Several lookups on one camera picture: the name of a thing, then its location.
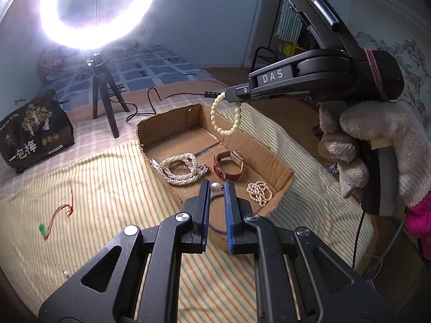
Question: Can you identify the small pearl necklace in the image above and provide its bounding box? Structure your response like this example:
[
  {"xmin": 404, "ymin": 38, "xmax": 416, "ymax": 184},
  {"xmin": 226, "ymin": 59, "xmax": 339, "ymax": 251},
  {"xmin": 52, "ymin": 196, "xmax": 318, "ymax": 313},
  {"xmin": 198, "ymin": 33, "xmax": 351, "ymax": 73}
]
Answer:
[{"xmin": 247, "ymin": 181, "xmax": 273, "ymax": 206}]

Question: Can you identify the cardboard box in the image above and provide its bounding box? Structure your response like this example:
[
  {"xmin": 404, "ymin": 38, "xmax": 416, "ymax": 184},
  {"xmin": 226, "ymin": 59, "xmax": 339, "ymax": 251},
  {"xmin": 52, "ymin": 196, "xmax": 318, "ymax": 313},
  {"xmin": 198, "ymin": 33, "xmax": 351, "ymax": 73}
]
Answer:
[{"xmin": 135, "ymin": 104, "xmax": 295, "ymax": 253}]

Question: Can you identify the black ring light cable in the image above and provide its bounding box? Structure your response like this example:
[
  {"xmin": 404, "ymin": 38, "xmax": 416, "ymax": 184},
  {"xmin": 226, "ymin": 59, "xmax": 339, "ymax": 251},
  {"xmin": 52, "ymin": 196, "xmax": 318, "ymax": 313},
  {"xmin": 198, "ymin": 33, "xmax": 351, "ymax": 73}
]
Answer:
[{"xmin": 126, "ymin": 87, "xmax": 216, "ymax": 123}]

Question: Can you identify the checked blanket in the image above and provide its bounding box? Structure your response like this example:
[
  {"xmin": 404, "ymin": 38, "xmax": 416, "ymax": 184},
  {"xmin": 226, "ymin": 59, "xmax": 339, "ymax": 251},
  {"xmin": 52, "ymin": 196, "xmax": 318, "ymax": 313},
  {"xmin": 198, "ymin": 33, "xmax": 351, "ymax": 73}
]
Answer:
[{"xmin": 0, "ymin": 84, "xmax": 233, "ymax": 196}]

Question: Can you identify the black snack bag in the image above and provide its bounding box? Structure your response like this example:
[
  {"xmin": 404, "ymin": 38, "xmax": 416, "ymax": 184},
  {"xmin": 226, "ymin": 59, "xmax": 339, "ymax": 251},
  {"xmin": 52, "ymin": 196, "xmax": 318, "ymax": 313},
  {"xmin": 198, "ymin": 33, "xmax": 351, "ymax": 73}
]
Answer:
[{"xmin": 0, "ymin": 89, "xmax": 75, "ymax": 174}]

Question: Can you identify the red strap watch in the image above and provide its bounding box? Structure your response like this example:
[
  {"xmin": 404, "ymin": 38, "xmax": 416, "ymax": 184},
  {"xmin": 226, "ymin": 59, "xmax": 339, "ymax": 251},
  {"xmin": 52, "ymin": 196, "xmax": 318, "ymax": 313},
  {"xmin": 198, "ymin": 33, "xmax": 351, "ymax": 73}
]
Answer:
[{"xmin": 213, "ymin": 150, "xmax": 245, "ymax": 180}]

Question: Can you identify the black clothes rack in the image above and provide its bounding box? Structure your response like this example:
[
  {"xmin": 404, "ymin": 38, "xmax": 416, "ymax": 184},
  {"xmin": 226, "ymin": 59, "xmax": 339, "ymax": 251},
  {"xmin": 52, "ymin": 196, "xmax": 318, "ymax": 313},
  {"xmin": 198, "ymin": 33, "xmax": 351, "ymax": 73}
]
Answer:
[{"xmin": 249, "ymin": 0, "xmax": 324, "ymax": 71}]

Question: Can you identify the folded floral quilt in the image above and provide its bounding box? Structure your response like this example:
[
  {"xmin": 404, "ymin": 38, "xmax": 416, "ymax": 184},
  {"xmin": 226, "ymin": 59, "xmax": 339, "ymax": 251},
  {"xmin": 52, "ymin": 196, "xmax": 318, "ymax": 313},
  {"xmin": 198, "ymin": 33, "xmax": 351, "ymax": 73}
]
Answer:
[{"xmin": 37, "ymin": 38, "xmax": 140, "ymax": 82}]

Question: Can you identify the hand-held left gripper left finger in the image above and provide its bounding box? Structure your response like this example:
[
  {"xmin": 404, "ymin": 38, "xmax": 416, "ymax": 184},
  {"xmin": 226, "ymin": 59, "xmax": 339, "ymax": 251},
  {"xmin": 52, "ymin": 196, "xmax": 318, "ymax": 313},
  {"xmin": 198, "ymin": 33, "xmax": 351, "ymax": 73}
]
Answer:
[{"xmin": 39, "ymin": 179, "xmax": 211, "ymax": 323}]

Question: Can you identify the striped hanging cloth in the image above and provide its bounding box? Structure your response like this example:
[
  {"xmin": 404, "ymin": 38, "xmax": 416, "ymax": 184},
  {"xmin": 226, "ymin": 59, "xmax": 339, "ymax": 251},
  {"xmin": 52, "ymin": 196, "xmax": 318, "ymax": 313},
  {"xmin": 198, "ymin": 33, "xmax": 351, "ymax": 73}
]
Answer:
[{"xmin": 278, "ymin": 0, "xmax": 304, "ymax": 41}]

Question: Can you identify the green pendant on red cord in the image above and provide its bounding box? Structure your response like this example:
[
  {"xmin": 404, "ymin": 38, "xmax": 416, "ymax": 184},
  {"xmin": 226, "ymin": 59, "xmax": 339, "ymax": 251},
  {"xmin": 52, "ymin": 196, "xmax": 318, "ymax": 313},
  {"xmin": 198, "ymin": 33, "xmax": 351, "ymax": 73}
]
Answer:
[{"xmin": 39, "ymin": 178, "xmax": 75, "ymax": 243}]

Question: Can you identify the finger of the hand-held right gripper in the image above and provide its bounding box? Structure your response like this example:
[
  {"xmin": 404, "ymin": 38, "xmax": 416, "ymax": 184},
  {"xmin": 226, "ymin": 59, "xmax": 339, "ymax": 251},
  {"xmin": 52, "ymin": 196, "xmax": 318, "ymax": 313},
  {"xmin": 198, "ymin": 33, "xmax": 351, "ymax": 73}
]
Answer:
[{"xmin": 225, "ymin": 82, "xmax": 270, "ymax": 103}]

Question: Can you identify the yellow striped sheet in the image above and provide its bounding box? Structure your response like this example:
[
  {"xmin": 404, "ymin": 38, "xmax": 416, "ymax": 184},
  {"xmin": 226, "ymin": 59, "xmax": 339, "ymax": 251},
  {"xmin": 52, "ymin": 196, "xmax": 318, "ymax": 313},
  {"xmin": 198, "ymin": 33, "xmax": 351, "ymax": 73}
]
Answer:
[{"xmin": 0, "ymin": 103, "xmax": 374, "ymax": 313}]

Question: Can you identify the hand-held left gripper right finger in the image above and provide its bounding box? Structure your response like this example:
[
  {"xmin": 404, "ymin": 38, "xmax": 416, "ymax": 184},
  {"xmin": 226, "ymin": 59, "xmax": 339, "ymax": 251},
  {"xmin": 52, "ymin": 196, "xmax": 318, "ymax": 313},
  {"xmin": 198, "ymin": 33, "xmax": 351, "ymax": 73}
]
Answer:
[{"xmin": 224, "ymin": 181, "xmax": 394, "ymax": 323}]

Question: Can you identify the cream bead bracelet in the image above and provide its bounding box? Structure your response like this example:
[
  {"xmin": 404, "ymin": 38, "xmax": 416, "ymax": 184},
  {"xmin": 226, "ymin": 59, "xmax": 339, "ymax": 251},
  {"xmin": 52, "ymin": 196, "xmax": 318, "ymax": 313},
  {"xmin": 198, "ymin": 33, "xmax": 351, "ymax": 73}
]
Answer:
[{"xmin": 210, "ymin": 92, "xmax": 243, "ymax": 137}]

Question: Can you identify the long white pearl necklace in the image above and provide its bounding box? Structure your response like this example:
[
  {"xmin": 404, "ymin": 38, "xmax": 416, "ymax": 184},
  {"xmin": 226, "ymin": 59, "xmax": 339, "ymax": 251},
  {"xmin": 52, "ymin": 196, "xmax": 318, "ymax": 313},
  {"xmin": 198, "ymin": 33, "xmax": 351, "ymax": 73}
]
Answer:
[{"xmin": 151, "ymin": 153, "xmax": 209, "ymax": 186}]

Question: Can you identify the black tripod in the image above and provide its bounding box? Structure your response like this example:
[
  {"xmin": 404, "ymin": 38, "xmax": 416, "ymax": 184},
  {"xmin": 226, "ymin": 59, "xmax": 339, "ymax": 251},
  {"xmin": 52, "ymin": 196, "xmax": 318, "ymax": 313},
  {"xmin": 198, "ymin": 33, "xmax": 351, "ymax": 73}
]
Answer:
[{"xmin": 81, "ymin": 49, "xmax": 130, "ymax": 138}]

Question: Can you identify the thin black bangle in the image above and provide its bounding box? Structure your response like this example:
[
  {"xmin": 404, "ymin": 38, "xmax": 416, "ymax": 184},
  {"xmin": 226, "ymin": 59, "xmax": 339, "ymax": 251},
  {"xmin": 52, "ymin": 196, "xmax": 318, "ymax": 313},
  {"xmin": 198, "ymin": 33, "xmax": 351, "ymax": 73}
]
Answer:
[{"xmin": 208, "ymin": 192, "xmax": 231, "ymax": 234}]

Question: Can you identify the person's right forearm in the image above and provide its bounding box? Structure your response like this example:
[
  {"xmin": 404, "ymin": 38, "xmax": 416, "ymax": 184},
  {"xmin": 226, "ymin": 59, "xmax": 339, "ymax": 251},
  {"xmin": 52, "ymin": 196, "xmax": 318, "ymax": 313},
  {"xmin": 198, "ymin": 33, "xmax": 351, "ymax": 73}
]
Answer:
[{"xmin": 406, "ymin": 192, "xmax": 431, "ymax": 240}]

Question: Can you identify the person's right hand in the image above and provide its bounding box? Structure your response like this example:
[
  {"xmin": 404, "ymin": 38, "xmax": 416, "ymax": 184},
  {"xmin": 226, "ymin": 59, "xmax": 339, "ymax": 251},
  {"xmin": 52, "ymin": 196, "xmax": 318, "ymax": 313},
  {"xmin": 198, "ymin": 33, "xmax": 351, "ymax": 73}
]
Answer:
[{"xmin": 318, "ymin": 101, "xmax": 431, "ymax": 206}]

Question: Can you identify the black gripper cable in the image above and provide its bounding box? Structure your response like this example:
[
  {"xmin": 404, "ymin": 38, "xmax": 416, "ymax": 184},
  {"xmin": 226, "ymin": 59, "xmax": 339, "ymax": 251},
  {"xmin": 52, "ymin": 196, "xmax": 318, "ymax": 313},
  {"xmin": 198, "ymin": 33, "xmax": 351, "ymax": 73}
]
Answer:
[{"xmin": 352, "ymin": 210, "xmax": 367, "ymax": 270}]

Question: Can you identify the blue patterned bedsheet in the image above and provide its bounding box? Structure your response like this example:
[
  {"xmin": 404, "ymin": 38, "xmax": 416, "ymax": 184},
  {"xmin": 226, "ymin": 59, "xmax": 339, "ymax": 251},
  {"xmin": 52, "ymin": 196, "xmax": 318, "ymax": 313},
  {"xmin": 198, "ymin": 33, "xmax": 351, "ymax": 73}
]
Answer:
[{"xmin": 37, "ymin": 44, "xmax": 230, "ymax": 111}]

